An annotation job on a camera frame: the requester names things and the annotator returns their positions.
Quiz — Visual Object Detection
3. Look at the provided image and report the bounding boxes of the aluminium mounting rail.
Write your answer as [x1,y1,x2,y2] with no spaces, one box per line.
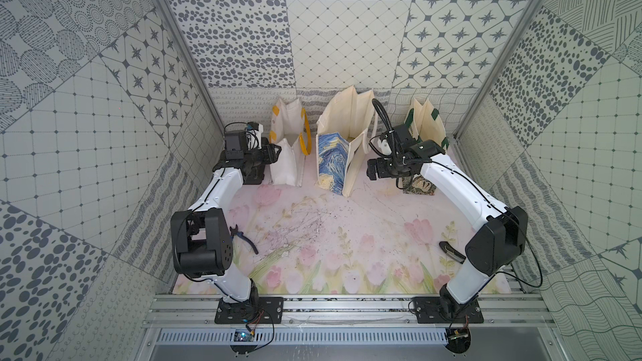
[142,293,555,328]

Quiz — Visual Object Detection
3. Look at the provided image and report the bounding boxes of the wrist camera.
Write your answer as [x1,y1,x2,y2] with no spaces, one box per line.
[376,135,392,157]
[245,122,262,150]

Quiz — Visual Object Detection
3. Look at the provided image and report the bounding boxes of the yellow-handled cartoon canvas bag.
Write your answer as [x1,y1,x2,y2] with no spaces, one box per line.
[269,98,312,187]

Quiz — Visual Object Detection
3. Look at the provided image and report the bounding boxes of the floral tulip table mat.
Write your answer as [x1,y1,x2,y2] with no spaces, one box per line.
[172,134,513,296]

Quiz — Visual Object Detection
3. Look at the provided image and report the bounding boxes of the green-handled floral canvas bag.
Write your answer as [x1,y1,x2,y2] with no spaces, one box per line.
[402,99,449,196]

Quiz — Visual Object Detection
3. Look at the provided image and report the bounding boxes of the blue-handled pliers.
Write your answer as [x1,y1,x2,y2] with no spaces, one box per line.
[229,225,259,255]

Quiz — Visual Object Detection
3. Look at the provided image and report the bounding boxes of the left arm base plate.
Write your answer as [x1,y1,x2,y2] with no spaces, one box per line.
[214,297,284,324]

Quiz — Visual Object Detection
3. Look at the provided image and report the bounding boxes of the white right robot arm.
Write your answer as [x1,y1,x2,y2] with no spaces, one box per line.
[366,125,528,314]

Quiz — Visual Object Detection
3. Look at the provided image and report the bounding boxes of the starry night canvas bag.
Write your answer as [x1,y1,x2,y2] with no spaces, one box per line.
[316,86,378,197]

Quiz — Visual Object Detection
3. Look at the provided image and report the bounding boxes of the left green circuit board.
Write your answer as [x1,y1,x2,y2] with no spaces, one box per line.
[230,329,258,355]

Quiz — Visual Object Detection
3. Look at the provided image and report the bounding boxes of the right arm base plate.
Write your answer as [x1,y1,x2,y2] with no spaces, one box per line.
[409,296,484,324]

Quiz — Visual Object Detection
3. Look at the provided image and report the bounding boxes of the right round circuit board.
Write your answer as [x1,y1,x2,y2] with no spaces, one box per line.
[445,328,471,354]

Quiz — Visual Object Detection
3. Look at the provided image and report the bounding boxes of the black corrugated cable hose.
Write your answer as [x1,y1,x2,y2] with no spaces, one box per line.
[370,98,402,161]

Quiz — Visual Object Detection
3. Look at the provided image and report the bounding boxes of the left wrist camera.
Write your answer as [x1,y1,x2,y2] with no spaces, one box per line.
[245,122,262,150]

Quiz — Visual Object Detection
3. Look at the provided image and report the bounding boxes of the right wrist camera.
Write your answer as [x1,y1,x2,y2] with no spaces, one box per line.
[376,135,392,157]

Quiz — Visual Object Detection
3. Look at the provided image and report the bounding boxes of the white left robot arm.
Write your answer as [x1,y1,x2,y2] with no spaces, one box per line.
[171,122,281,309]

